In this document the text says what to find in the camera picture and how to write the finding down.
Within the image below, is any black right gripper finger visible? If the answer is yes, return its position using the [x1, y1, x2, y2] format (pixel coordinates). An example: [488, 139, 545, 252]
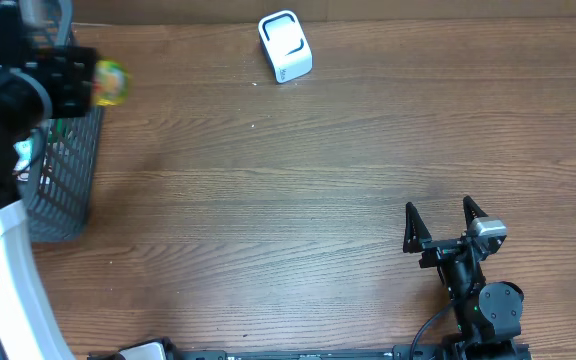
[463, 195, 488, 230]
[402, 202, 432, 253]

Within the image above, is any yellow liquid bottle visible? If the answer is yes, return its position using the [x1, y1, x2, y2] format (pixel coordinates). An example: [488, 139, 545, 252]
[93, 60, 131, 106]

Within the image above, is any teal wet wipes pack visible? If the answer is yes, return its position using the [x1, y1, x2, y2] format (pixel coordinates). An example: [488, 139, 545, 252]
[14, 138, 34, 172]

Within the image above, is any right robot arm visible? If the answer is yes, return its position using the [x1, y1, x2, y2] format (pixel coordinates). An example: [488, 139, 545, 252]
[395, 196, 532, 360]

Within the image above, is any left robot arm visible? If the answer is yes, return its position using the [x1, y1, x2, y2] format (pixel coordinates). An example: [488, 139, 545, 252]
[0, 0, 103, 359]

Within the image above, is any white barcode scanner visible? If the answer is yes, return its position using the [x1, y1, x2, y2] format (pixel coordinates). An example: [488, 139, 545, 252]
[257, 10, 313, 84]

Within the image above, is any grey plastic basket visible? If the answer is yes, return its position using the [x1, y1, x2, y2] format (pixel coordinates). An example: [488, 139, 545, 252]
[13, 0, 106, 243]

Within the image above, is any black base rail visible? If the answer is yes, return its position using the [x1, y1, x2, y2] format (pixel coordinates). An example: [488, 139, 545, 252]
[87, 337, 532, 360]

